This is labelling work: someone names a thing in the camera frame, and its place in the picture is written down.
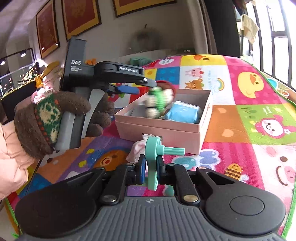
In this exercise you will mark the left hand brown glove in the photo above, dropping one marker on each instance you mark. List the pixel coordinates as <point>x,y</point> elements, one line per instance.
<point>37,125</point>

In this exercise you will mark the hanging beige cloth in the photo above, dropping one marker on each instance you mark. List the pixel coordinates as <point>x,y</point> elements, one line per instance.
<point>248,28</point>

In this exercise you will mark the grey neck pillow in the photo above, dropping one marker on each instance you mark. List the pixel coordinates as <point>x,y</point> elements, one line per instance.
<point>146,39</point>

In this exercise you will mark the pink jacket forearm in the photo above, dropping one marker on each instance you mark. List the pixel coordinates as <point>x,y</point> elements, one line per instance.
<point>14,161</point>

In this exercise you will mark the glass display case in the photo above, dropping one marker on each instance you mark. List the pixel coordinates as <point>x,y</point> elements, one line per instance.
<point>18,70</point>

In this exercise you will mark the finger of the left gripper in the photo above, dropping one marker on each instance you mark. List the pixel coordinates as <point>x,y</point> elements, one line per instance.
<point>123,89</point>
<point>113,72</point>

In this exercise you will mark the yellow plush toys row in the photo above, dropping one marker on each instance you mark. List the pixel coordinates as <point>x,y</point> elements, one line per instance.
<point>91,61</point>

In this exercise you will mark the blue tissue pack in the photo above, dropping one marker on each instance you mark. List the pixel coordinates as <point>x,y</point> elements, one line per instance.
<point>184,112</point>

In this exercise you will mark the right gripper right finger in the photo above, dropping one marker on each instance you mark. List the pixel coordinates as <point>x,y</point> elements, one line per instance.
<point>177,176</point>

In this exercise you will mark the colourful cartoon play mat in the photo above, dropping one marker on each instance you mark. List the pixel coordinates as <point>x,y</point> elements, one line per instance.
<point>250,137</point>

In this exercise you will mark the pink cardboard box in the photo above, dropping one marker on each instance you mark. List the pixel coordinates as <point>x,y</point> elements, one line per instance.
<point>131,123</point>

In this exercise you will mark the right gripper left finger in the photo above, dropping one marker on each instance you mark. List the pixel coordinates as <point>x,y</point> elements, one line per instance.
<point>116,182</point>

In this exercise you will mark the teal folded cloth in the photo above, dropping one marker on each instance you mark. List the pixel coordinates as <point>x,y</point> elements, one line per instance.
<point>137,61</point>

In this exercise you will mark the teal plastic spool toy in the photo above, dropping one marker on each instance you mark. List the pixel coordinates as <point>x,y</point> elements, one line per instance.
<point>154,151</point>

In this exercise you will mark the red framed picture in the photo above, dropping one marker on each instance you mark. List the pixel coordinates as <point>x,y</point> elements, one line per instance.
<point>79,16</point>
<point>47,33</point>
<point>124,7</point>

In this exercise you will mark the crochet doll green sweater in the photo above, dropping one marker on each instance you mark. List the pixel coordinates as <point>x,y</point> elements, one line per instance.
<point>159,99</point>

